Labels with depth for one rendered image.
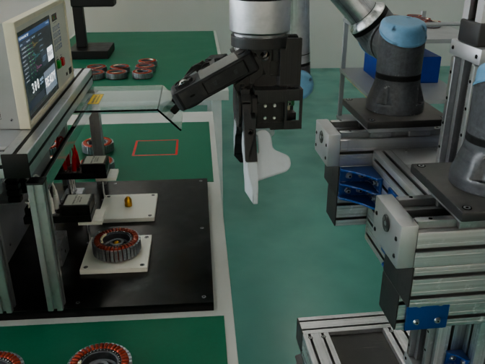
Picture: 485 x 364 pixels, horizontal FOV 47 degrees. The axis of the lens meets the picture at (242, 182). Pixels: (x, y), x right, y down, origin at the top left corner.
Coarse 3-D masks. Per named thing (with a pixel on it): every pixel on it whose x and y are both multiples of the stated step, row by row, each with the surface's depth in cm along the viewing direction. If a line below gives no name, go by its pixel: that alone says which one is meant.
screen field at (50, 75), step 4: (52, 64) 128; (48, 68) 125; (52, 68) 128; (44, 72) 121; (48, 72) 125; (52, 72) 128; (44, 76) 121; (48, 76) 124; (52, 76) 128; (48, 80) 124; (52, 80) 127; (56, 80) 131; (48, 84) 124; (52, 84) 127; (48, 88) 124; (52, 88) 127; (48, 92) 124
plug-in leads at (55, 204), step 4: (32, 176) 122; (52, 184) 124; (56, 192) 126; (56, 196) 125; (28, 200) 123; (52, 200) 122; (56, 200) 125; (28, 204) 123; (52, 204) 123; (56, 204) 125; (60, 204) 128; (28, 208) 123; (52, 208) 123; (56, 208) 125; (28, 212) 123; (52, 212) 123
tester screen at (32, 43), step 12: (48, 24) 126; (24, 36) 108; (36, 36) 116; (48, 36) 126; (24, 48) 108; (36, 48) 116; (24, 60) 107; (36, 60) 115; (24, 72) 107; (36, 72) 115; (36, 108) 114
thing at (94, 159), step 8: (88, 160) 147; (96, 160) 147; (104, 160) 147; (80, 168) 148; (88, 168) 145; (96, 168) 145; (104, 168) 146; (56, 176) 145; (64, 176) 145; (72, 176) 146; (80, 176) 146; (88, 176) 146; (96, 176) 146; (104, 176) 146; (112, 176) 148; (72, 184) 150; (72, 192) 149
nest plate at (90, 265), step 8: (144, 240) 136; (88, 248) 133; (144, 248) 133; (88, 256) 130; (136, 256) 130; (144, 256) 130; (88, 264) 127; (96, 264) 127; (104, 264) 127; (112, 264) 127; (120, 264) 127; (128, 264) 127; (136, 264) 127; (144, 264) 127; (80, 272) 125; (88, 272) 125; (96, 272) 125; (104, 272) 125; (112, 272) 126; (120, 272) 126
